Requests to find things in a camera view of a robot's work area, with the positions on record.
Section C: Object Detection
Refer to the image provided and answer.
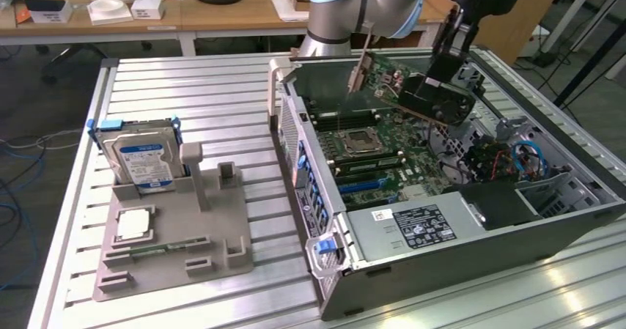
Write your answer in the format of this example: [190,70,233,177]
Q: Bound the black office chair base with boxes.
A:
[36,41,154,85]

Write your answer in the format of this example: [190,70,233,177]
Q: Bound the wooden cabinet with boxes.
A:
[419,0,572,66]

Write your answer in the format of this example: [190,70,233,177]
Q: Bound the green graphics card black fan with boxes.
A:
[346,24,478,127]

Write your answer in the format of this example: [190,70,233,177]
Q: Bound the blue disk carrier frame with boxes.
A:
[86,114,186,183]

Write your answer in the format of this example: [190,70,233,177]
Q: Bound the white floor cable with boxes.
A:
[0,127,83,151]

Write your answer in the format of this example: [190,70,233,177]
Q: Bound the green RAM stick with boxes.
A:
[127,241,205,259]

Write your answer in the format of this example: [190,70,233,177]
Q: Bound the white square tray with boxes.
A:
[86,0,134,26]

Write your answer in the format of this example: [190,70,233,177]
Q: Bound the black RAM stick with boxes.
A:
[335,155,405,172]

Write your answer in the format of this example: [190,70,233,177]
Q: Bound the silver CPU chip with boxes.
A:
[115,210,151,240]

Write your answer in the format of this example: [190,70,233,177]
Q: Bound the grey power supply with label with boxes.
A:
[337,191,489,271]

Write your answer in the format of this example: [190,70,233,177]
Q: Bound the blue wire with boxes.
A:
[512,140,549,178]

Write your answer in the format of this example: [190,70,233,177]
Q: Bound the white box black lid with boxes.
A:
[23,0,75,24]

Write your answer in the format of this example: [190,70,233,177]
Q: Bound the perforated metal disk bay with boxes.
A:
[427,118,504,162]

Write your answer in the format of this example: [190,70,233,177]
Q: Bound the white paper stack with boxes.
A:
[270,0,313,23]

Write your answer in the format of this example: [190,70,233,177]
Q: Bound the green motherboard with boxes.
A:
[306,97,466,212]

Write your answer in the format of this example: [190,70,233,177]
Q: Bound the metal CPU socket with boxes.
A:
[339,127,387,158]

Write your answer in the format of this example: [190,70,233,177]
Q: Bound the white box with label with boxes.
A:
[130,0,167,21]

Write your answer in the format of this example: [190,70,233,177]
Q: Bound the blue case latch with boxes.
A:
[315,239,338,261]

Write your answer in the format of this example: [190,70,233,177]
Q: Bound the silver hard disk blue label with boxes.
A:
[104,125,178,198]

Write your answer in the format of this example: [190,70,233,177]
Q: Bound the blue expansion slot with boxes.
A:
[341,177,393,195]

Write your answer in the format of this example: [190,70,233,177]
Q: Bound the open dark grey PC case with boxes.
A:
[267,44,626,322]

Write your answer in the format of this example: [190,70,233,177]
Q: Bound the blue floor cable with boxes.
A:
[0,149,50,293]

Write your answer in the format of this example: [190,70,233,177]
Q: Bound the grey printed parts rack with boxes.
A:
[92,141,255,303]

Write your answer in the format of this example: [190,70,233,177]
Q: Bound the black RAM slots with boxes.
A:
[311,109,382,132]

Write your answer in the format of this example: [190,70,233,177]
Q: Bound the wooden desk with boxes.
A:
[0,0,448,57]

